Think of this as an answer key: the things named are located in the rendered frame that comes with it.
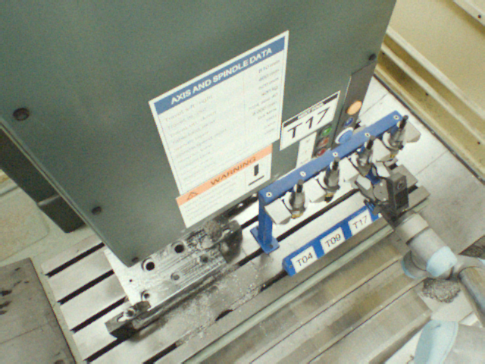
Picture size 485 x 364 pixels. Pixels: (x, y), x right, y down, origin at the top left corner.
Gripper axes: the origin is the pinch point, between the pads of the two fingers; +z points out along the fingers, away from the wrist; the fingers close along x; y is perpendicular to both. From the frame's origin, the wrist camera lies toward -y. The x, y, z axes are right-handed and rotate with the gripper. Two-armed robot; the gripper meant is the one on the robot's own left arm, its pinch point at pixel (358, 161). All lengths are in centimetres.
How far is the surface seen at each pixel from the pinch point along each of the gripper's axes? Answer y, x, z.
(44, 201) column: 34, -83, 57
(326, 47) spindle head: -68, -30, -6
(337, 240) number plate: 26.1, -9.6, -10.5
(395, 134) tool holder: -7.2, 9.4, -1.3
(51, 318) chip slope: 57, -103, 27
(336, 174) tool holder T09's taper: -8.1, -11.5, -2.3
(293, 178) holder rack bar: -3.0, -19.2, 4.4
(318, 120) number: -53, -29, -7
